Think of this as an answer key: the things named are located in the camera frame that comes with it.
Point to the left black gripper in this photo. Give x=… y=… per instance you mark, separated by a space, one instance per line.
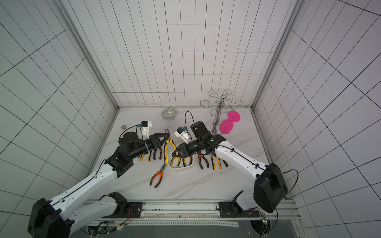
x=156 y=142

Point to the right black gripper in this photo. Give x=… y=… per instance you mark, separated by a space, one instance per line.
x=187 y=148

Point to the white plastic storage box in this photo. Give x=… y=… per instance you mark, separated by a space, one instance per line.
x=180 y=166

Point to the black orange long-nose pliers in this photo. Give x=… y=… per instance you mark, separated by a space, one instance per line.
x=202 y=158

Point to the orange long-nose pliers front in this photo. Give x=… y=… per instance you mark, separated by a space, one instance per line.
x=158 y=175

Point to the yellow black combination pliers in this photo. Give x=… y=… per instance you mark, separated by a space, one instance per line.
x=216 y=163

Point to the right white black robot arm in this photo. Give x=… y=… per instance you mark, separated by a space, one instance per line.
x=269 y=184

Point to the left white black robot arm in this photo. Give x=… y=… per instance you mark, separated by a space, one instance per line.
x=64 y=214

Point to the pink wine glass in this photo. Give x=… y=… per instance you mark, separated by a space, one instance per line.
x=228 y=124

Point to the chrome glass holder stand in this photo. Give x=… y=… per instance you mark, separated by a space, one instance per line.
x=220 y=102

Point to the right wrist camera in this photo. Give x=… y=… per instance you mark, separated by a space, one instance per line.
x=182 y=133

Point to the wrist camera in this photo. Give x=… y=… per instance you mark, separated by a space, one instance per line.
x=182 y=133
x=145 y=126

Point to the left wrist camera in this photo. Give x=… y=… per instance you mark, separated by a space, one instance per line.
x=145 y=126

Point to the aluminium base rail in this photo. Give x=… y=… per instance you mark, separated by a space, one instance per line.
x=197 y=213

